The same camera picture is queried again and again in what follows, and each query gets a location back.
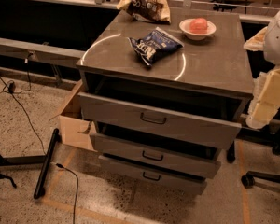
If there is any grey top drawer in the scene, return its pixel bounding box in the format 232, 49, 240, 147
78, 92, 241, 149

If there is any grey drawer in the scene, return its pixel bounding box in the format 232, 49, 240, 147
99, 155, 207, 195
90, 133, 221, 178
78, 92, 241, 149

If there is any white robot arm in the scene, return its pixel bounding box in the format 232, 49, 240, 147
244, 10, 280, 129

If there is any grey metal drawer cabinet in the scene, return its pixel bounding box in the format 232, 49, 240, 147
76, 7, 256, 165

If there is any grey bottom drawer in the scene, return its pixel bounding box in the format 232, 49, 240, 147
99, 155, 207, 195

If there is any grey middle drawer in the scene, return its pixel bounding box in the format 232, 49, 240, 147
90, 133, 221, 178

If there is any black chair base with caster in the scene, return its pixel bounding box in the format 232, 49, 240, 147
241, 171, 280, 189

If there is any white bowl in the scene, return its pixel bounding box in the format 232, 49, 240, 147
179, 19, 217, 41

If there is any blue chip bag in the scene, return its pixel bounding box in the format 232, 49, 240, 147
128, 27, 184, 67

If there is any brown chip bag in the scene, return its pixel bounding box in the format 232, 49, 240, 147
116, 0, 171, 23

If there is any cardboard box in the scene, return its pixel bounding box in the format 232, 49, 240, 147
53, 80, 93, 151

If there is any black table leg base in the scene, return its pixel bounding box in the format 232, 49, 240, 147
0, 129, 61, 199

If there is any grey metal bench rail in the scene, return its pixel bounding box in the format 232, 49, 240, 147
0, 38, 84, 68

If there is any black cable on floor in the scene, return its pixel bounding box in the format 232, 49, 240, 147
55, 162, 80, 224

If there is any black cable with adapter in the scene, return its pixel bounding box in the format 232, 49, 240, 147
0, 51, 47, 156

